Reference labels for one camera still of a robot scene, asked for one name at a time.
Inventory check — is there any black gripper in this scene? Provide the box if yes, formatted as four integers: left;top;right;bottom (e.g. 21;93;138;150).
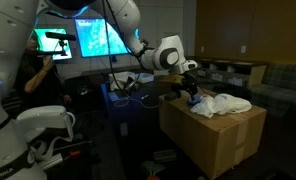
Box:
172;73;198;100

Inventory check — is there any white plastic bag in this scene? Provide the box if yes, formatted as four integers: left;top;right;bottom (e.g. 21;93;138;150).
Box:
191;96;220;118

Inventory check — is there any green cloth wedge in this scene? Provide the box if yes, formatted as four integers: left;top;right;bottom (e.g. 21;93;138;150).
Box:
141;161;166;176

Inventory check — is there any red apple toy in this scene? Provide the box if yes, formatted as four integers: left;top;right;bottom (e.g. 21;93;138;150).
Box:
146;176;160;180

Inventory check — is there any blue sponge block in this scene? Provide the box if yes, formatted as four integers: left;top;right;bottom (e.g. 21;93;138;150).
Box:
188;94;202;105

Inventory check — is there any white cloth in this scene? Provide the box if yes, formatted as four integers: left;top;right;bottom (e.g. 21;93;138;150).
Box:
216;94;252;115

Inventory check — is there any cardboard box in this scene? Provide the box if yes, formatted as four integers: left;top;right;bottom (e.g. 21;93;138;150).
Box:
159;95;267;180

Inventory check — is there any wooden shelf cabinet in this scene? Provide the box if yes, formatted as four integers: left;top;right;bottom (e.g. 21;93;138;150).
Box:
192;57;268;87

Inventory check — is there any green plaid sofa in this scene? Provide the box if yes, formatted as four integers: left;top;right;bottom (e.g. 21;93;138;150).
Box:
250;63;296;123

